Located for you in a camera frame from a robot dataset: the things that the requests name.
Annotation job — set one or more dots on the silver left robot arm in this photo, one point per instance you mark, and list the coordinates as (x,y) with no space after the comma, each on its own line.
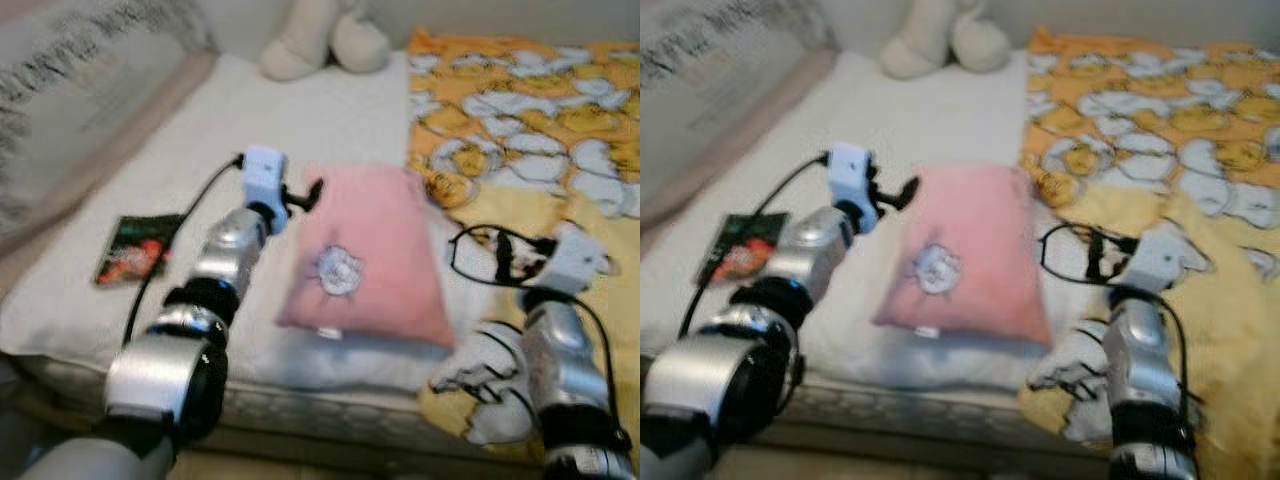
(700,385)
(150,375)

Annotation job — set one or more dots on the white quilted bed sheet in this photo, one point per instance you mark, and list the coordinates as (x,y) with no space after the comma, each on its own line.
(300,120)
(930,120)

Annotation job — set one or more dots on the pink pillow with white flower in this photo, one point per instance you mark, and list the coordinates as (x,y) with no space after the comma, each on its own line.
(985,260)
(390,260)

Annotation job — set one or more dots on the yellow egg-print blanket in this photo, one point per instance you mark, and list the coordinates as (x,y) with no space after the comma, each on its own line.
(540,130)
(1150,120)

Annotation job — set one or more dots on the beige plush toy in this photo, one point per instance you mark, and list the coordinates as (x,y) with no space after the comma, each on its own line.
(925,45)
(300,45)

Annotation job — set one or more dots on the dark green red snack packet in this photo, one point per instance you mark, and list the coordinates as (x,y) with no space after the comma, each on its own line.
(735,255)
(135,255)

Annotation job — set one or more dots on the grey black-print pillow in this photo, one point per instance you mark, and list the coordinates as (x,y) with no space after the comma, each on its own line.
(700,90)
(70,90)

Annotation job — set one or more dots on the grey patterned mattress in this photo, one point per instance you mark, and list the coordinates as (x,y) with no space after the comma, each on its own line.
(300,415)
(900,420)

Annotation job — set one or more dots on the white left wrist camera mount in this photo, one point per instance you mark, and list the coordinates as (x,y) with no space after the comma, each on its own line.
(265,180)
(850,180)

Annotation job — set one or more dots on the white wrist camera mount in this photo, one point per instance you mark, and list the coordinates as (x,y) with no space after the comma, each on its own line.
(575,262)
(265,180)
(850,180)
(1160,258)

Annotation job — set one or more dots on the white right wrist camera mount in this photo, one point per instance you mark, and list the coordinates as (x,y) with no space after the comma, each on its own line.
(1160,258)
(575,262)

